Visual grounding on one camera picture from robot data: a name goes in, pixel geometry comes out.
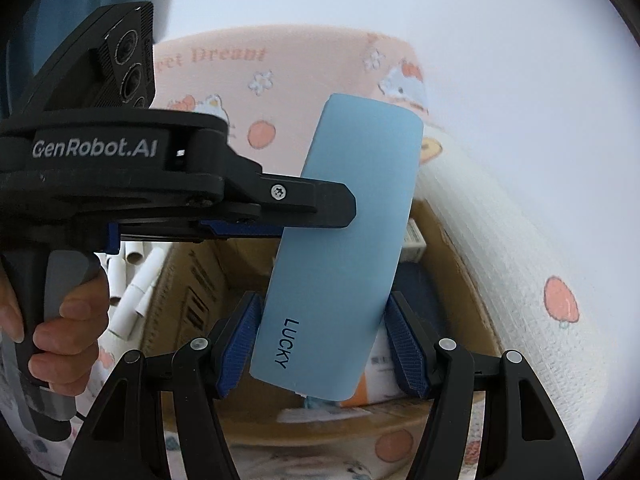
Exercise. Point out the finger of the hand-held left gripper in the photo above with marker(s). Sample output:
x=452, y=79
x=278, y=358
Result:
x=310, y=205

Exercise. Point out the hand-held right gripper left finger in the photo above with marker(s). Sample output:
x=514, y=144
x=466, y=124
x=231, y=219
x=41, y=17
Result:
x=240, y=345

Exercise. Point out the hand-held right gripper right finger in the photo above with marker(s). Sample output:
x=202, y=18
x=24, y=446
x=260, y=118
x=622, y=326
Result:
x=405, y=350

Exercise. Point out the light blue lint roller case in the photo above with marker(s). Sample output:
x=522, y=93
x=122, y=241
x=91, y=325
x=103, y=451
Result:
x=345, y=200

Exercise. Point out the orange and white tissue pack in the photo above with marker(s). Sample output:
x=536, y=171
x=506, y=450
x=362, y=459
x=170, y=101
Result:
x=377, y=375

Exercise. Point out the brown cardboard box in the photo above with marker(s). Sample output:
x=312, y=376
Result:
x=200, y=280

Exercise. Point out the person's left hand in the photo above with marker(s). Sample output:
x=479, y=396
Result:
x=75, y=340

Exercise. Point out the blue and white tissue pack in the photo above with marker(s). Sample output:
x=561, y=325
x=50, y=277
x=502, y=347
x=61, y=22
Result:
x=315, y=402

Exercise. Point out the large white and green box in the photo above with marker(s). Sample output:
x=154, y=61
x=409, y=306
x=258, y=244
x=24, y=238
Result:
x=415, y=240

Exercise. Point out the pile of white paper rolls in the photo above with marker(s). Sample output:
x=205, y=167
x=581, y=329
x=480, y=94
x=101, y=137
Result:
x=135, y=300

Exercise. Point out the pink printed blanket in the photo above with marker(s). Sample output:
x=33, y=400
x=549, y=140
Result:
x=320, y=70

